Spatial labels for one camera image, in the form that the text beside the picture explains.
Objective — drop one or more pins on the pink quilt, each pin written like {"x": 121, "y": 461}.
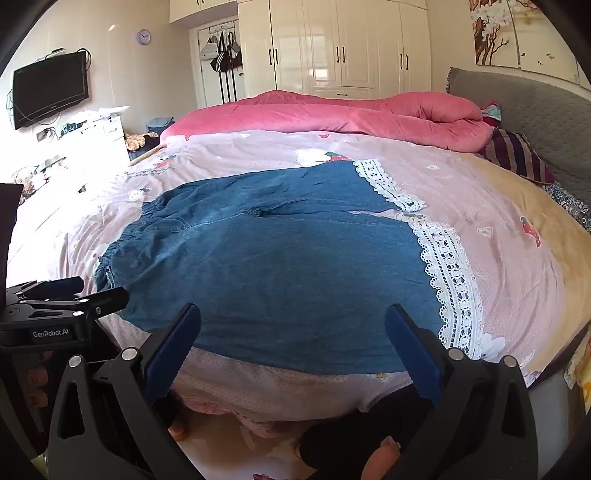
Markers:
{"x": 323, "y": 115}

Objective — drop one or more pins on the grey padded headboard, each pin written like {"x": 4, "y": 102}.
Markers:
{"x": 531, "y": 110}

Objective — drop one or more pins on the yellow patterned cloth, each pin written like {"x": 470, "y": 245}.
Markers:
{"x": 579, "y": 364}

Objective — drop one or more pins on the person's right leg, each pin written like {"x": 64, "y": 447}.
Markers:
{"x": 346, "y": 438}

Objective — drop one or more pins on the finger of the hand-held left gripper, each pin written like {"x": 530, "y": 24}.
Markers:
{"x": 51, "y": 288}
{"x": 92, "y": 304}

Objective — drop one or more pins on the person's leg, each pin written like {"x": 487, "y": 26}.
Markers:
{"x": 346, "y": 438}
{"x": 178, "y": 427}

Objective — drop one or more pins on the white dresser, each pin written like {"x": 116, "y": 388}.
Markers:
{"x": 92, "y": 143}

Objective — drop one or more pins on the grey hanging bag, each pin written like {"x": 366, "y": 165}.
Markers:
{"x": 209, "y": 48}

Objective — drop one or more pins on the white wardrobe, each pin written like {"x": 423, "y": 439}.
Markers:
{"x": 351, "y": 46}

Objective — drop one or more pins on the floral wall painting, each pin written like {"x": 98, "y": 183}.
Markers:
{"x": 517, "y": 32}

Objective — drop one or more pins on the dark hanging bag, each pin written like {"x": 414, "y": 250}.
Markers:
{"x": 236, "y": 53}

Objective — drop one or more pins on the wooden bed frame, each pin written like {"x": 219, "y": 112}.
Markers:
{"x": 144, "y": 156}

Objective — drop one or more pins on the folded blue clothes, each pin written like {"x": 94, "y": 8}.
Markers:
{"x": 160, "y": 124}

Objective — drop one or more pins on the person's left hand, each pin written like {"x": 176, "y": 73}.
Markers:
{"x": 38, "y": 374}

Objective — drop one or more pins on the pink printed bed sheet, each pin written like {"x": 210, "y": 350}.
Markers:
{"x": 485, "y": 258}

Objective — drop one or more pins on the wall socket strip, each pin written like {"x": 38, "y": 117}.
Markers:
{"x": 46, "y": 134}

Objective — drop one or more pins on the dark floral patterned cloth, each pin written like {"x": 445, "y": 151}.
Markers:
{"x": 570, "y": 205}

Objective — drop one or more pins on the striped pillow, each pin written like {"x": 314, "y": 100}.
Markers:
{"x": 517, "y": 154}

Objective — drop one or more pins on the blue denim pants lace trim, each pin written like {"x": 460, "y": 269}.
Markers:
{"x": 277, "y": 267}

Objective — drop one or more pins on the yellow floral cloth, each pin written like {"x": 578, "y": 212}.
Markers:
{"x": 138, "y": 141}

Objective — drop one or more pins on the round wall clock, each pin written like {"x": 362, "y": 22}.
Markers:
{"x": 143, "y": 36}

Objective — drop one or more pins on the teal and red cloth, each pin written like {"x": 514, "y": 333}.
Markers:
{"x": 490, "y": 113}

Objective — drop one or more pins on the person's left leg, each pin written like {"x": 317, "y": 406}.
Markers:
{"x": 178, "y": 427}

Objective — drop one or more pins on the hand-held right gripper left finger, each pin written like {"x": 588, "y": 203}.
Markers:
{"x": 173, "y": 341}

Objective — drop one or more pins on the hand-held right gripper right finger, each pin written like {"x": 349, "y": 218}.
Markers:
{"x": 413, "y": 350}

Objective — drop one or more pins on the white door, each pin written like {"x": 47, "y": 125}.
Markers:
{"x": 196, "y": 83}

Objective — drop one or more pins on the black wall television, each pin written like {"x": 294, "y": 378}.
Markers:
{"x": 51, "y": 87}

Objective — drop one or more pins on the beige bed sheet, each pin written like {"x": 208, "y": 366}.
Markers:
{"x": 549, "y": 240}

